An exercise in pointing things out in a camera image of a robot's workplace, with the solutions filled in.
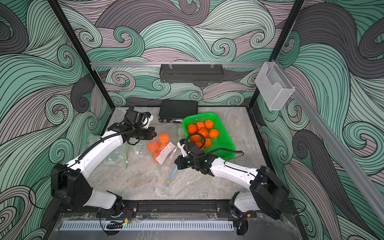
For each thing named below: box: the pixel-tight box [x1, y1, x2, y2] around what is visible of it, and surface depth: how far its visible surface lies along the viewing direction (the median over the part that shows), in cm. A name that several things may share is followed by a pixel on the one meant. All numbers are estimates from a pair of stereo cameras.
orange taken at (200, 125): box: [197, 121, 205, 130], surface depth 104 cm
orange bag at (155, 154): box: [152, 151, 161, 164], surface depth 84 cm
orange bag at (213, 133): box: [208, 128, 219, 139], surface depth 99 cm
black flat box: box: [158, 100, 199, 123], surface depth 118 cm
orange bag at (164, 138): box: [158, 133, 170, 144], surface depth 90 cm
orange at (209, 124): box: [204, 120, 214, 129], surface depth 106 cm
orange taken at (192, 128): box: [188, 124, 198, 134], surface depth 101 cm
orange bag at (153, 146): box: [147, 140, 160, 153], surface depth 87 cm
